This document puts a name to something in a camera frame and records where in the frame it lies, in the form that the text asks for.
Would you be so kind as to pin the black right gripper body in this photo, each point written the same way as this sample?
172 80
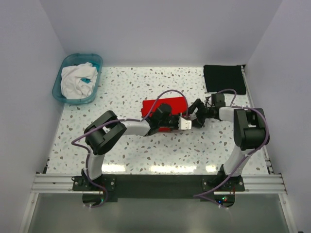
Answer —
202 113

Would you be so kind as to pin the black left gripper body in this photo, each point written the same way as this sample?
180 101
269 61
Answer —
175 121

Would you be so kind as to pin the red t shirt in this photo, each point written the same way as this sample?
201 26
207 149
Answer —
162 109

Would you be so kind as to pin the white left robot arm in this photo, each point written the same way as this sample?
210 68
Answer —
105 132

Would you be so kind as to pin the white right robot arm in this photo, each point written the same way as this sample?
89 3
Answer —
250 130

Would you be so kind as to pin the black folded t shirt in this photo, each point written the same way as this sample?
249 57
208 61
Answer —
218 78

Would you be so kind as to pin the white crumpled t shirt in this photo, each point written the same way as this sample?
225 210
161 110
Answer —
72 87

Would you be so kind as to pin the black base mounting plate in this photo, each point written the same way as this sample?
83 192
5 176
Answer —
110 188

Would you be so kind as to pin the teal plastic laundry basket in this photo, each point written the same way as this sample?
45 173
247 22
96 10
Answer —
73 60

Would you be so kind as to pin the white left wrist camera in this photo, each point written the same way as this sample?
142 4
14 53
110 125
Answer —
184 124

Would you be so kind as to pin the aluminium front frame rail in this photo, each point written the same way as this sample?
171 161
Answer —
250 184

